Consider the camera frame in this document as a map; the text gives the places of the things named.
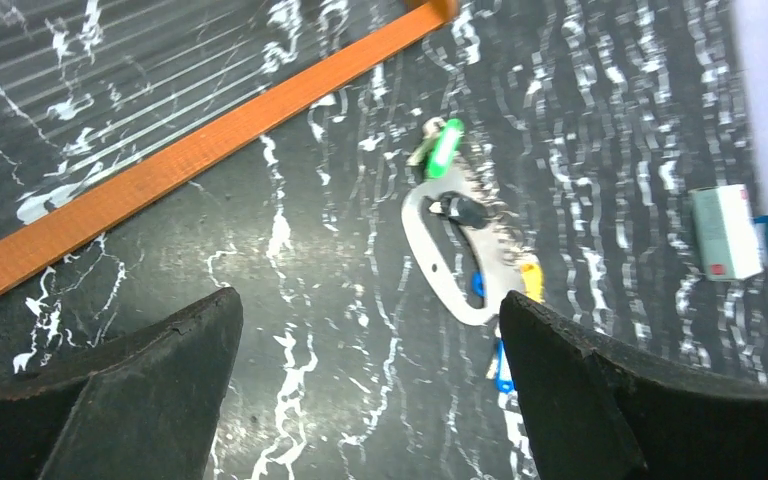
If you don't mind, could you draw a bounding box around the yellow key tag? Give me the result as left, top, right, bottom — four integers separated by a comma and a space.
520, 262, 545, 303

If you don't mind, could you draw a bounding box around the orange wooden shelf rack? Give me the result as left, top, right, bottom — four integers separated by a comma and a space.
0, 1, 459, 295

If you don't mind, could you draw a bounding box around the light blue key tag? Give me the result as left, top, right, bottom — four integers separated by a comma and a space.
486, 339, 515, 394

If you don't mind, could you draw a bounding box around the green key tag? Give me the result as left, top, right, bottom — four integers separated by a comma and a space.
425, 118, 464, 179

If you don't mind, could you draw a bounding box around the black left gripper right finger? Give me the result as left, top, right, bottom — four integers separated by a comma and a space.
500, 291, 768, 479

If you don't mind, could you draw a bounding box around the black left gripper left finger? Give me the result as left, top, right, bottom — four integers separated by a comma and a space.
0, 288, 244, 479

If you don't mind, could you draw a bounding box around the white green small box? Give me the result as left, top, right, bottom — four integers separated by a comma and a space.
689, 184, 763, 282

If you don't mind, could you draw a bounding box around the black key fob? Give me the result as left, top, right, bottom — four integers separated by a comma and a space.
428, 191, 490, 229

